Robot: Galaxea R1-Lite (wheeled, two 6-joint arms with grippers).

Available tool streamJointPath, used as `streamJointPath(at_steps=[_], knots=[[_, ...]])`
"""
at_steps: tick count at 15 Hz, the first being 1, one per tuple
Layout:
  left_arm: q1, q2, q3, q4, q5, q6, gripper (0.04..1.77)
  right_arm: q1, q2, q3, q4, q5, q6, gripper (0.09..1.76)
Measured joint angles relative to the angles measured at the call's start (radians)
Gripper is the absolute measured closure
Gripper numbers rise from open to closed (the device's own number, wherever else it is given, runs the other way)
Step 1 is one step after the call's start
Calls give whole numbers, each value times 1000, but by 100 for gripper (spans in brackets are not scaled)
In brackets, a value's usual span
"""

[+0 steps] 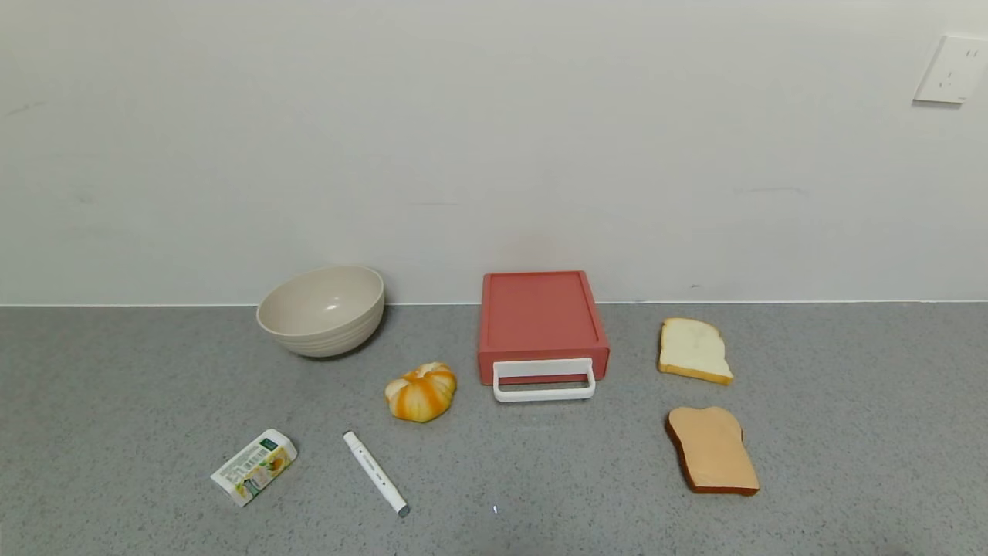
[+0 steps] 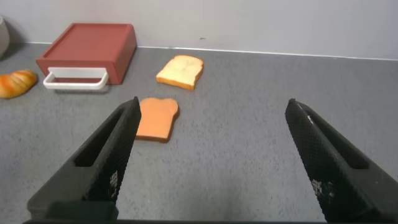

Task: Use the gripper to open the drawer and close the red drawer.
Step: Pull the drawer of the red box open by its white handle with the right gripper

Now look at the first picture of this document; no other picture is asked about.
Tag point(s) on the red drawer case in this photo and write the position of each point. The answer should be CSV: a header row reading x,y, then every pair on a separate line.
x,y
539,309

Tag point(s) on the orange white toy pumpkin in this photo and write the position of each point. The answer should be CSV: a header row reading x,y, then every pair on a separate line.
x,y
421,392

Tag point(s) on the beige ceramic bowl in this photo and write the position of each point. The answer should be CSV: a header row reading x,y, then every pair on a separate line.
x,y
320,309

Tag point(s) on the white bread slice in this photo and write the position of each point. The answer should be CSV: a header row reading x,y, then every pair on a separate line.
x,y
692,349

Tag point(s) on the white marker pen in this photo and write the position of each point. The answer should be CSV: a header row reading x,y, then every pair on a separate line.
x,y
375,472

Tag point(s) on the brown toast slice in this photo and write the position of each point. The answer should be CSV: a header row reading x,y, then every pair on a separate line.
x,y
712,451

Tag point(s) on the small white printed carton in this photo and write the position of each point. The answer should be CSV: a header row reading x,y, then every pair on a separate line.
x,y
253,466

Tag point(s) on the white wall socket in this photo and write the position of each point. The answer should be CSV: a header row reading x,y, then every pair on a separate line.
x,y
951,69

